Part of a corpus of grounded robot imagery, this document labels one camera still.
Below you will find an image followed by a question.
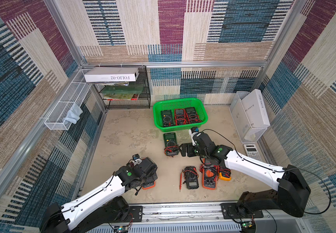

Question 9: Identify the orange multimeter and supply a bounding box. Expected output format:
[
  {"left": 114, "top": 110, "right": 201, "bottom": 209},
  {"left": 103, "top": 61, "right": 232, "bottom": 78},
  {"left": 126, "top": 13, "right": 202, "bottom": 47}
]
[
  {"left": 200, "top": 159, "right": 218, "bottom": 190},
  {"left": 142, "top": 181, "right": 155, "bottom": 190}
]

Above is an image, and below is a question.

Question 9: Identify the red multimeter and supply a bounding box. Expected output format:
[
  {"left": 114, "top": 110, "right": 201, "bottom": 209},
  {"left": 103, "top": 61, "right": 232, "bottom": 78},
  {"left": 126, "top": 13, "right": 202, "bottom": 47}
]
[
  {"left": 185, "top": 107, "right": 202, "bottom": 124},
  {"left": 174, "top": 109, "right": 188, "bottom": 126}
]

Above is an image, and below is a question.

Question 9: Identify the green plastic basket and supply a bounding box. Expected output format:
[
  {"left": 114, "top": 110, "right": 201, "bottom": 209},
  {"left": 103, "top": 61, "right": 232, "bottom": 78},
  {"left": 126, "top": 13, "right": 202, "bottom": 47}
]
[{"left": 153, "top": 98, "right": 208, "bottom": 133}]

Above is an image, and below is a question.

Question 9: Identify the dark green multimeter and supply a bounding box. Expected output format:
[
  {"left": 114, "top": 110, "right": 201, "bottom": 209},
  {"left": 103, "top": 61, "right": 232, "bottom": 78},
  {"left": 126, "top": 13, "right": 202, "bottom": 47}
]
[{"left": 161, "top": 110, "right": 174, "bottom": 127}]

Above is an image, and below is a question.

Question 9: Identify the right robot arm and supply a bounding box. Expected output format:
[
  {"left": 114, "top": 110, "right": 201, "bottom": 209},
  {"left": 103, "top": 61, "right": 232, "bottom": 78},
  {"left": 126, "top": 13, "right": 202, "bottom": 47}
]
[{"left": 188, "top": 127, "right": 311, "bottom": 217}]

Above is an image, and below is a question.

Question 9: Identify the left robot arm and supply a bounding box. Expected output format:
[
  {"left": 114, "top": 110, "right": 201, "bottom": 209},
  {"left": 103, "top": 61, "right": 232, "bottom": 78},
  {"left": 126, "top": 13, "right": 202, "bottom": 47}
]
[{"left": 39, "top": 154, "right": 158, "bottom": 233}]

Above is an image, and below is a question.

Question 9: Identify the black clamp multimeter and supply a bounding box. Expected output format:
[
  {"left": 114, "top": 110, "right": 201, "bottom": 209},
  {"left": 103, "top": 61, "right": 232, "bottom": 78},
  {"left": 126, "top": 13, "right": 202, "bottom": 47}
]
[{"left": 183, "top": 166, "right": 199, "bottom": 189}]

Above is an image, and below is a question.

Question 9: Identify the green multimeter left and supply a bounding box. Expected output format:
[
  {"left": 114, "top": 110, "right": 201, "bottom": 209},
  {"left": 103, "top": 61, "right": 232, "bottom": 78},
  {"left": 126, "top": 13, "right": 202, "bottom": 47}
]
[{"left": 163, "top": 132, "right": 180, "bottom": 157}]

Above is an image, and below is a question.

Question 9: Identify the yellow multimeter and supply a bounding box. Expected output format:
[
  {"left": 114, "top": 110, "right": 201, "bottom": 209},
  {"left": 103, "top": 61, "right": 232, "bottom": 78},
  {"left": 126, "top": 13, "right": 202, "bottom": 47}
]
[{"left": 218, "top": 167, "right": 232, "bottom": 181}]

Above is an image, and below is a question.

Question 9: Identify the clear plastic bin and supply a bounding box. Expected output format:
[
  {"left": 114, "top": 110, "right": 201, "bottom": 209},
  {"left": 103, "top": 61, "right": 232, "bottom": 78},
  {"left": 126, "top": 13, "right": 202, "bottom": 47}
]
[{"left": 230, "top": 91, "right": 267, "bottom": 143}]

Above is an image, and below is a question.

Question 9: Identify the white calculator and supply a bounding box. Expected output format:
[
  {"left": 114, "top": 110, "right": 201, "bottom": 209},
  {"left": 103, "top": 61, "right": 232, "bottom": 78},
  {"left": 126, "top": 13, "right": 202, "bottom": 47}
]
[{"left": 243, "top": 144, "right": 262, "bottom": 162}]

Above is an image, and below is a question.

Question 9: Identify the white box right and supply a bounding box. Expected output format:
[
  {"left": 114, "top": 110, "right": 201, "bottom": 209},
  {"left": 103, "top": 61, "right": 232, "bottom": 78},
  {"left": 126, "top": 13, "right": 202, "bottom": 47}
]
[{"left": 241, "top": 89, "right": 270, "bottom": 128}]

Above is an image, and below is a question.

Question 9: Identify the green book on shelf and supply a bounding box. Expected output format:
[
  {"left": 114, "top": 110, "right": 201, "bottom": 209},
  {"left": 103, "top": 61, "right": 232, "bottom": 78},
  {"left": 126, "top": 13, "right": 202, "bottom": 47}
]
[{"left": 100, "top": 84, "right": 145, "bottom": 95}]

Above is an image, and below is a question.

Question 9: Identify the light blue cloth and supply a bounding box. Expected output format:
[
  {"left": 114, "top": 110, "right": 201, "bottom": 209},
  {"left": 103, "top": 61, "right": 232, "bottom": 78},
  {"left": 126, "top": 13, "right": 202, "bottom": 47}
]
[{"left": 63, "top": 103, "right": 83, "bottom": 125}]

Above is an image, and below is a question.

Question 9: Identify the white folio box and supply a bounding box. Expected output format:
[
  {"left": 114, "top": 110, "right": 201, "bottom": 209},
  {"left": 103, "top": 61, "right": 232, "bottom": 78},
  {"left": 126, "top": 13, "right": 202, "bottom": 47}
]
[{"left": 84, "top": 67, "right": 139, "bottom": 83}]

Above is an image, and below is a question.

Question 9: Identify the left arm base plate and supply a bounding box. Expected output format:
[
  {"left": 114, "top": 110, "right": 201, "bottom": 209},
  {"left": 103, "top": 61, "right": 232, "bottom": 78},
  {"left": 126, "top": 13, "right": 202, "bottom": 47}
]
[{"left": 110, "top": 205, "right": 143, "bottom": 223}]

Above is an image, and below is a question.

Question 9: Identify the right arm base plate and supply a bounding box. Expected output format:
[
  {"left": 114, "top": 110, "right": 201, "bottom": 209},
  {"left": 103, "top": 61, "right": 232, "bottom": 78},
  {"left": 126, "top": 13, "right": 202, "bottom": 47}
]
[{"left": 220, "top": 203, "right": 264, "bottom": 219}]

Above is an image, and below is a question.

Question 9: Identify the black wire shelf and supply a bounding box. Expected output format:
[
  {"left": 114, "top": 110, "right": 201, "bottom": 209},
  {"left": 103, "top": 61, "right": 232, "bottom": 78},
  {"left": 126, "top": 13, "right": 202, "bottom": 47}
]
[{"left": 95, "top": 66, "right": 151, "bottom": 110}]

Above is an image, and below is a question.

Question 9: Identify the white wire wall basket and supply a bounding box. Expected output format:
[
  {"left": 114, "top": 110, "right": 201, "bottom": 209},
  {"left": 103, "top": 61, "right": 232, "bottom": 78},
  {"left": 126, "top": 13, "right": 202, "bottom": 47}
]
[{"left": 45, "top": 69, "right": 91, "bottom": 131}]

